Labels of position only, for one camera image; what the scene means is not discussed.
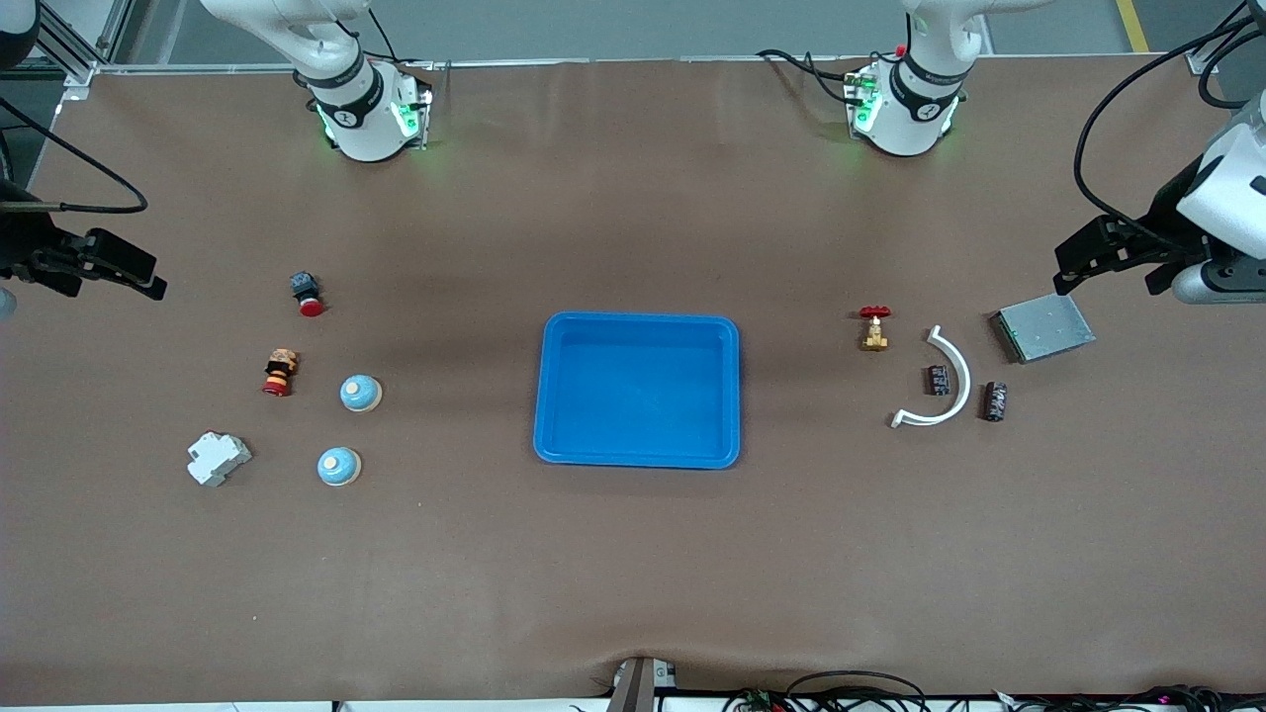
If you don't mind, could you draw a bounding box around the white circuit breaker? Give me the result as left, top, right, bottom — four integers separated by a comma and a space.
186, 430, 253, 489

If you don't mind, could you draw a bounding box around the tangled cable bundle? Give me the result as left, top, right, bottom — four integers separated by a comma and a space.
989, 684, 1266, 712

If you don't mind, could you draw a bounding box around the white curved pipe clamp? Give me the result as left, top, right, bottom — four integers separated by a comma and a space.
890, 325, 972, 429

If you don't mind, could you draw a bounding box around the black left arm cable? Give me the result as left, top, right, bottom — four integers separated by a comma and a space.
1073, 0, 1266, 248

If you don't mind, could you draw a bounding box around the black base cable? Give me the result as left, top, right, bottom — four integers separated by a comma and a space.
366, 8, 436, 70
757, 47, 866, 108

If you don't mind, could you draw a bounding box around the aluminium frame profile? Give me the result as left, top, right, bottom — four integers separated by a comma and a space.
1185, 0, 1249, 77
40, 0, 135, 90

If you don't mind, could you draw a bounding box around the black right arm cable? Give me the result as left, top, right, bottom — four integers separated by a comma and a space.
0, 97, 149, 215

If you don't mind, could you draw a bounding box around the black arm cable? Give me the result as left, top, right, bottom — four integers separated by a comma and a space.
1073, 0, 1266, 248
0, 97, 149, 215

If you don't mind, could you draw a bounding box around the silver metal box module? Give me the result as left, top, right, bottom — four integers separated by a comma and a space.
992, 293, 1097, 365

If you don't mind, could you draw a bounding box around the black looped cable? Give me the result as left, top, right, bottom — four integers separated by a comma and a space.
786, 670, 926, 712

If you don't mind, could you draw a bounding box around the red yellow black push button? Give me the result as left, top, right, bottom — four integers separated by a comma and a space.
261, 348, 300, 398

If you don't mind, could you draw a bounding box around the blue plastic tray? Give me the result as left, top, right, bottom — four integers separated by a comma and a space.
533, 312, 742, 470

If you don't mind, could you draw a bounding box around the metal camera pole bracket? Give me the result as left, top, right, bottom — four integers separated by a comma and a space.
605, 656, 678, 712

